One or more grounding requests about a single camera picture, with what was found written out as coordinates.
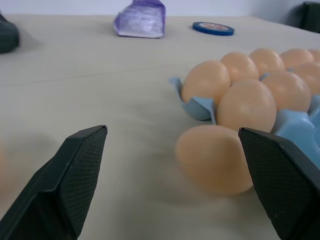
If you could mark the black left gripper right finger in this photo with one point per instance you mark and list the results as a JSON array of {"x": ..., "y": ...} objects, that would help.
[{"x": 280, "y": 185}]

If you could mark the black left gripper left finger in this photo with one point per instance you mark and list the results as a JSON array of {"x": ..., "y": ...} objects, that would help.
[{"x": 62, "y": 190}]

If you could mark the tan egg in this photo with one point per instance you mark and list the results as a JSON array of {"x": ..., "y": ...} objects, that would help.
[
  {"x": 267, "y": 61},
  {"x": 310, "y": 75},
  {"x": 212, "y": 160},
  {"x": 1, "y": 160},
  {"x": 316, "y": 55},
  {"x": 206, "y": 80},
  {"x": 287, "y": 91},
  {"x": 246, "y": 105},
  {"x": 241, "y": 66},
  {"x": 297, "y": 57}
]

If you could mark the blue egg carton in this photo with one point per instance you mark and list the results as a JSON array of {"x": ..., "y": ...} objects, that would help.
[{"x": 297, "y": 130}]

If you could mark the dark grey object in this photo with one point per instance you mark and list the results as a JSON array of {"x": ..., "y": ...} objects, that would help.
[{"x": 7, "y": 37}]

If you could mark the blue tape roll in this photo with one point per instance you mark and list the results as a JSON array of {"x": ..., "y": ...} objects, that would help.
[{"x": 212, "y": 28}]

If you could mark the black chair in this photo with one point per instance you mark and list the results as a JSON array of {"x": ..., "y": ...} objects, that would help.
[{"x": 308, "y": 16}]

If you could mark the purple white plastic bag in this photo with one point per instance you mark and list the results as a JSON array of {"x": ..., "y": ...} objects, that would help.
[{"x": 141, "y": 21}]

